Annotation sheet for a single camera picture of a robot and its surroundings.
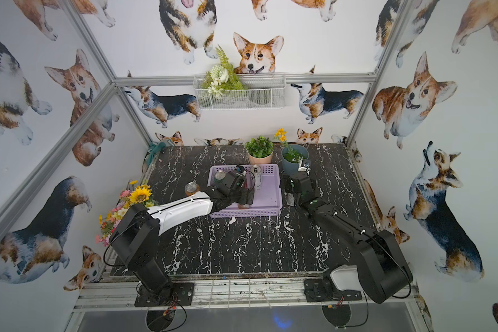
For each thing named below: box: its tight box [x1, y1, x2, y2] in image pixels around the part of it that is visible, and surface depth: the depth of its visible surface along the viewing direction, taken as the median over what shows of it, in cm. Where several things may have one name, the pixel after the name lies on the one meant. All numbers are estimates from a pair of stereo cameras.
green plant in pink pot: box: [244, 135, 274, 165], surface depth 105 cm
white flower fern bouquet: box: [199, 44, 247, 99], surface depth 81 cm
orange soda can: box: [183, 179, 200, 197], surface depth 92 cm
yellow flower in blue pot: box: [274, 127, 310, 174], surface depth 108 cm
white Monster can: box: [250, 164, 263, 191], surface depth 95 cm
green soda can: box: [214, 171, 227, 184], surface depth 96 cm
